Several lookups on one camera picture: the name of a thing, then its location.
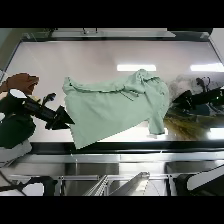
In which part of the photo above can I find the light green shirt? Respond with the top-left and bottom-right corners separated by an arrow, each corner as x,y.
62,68 -> 171,150

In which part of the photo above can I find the silver frame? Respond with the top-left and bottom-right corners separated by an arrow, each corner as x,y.
0,151 -> 224,197

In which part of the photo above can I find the black cable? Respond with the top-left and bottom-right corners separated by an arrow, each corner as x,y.
0,170 -> 45,197

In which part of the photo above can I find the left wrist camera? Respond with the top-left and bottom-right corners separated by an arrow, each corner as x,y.
41,92 -> 57,106

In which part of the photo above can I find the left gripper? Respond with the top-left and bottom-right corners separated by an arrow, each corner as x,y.
44,105 -> 75,131

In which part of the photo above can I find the dark green garment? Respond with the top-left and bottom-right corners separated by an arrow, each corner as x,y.
0,95 -> 37,150

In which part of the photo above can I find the brown garment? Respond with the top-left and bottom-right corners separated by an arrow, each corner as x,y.
0,72 -> 40,97

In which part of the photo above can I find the grey garment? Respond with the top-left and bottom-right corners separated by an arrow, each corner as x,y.
0,139 -> 34,168

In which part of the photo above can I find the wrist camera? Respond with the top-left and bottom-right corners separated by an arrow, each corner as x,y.
195,76 -> 212,93
41,92 -> 57,106

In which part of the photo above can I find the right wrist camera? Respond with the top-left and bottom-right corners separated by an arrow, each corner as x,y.
195,76 -> 212,93

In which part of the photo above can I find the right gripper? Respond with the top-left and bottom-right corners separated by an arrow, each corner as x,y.
172,89 -> 195,111

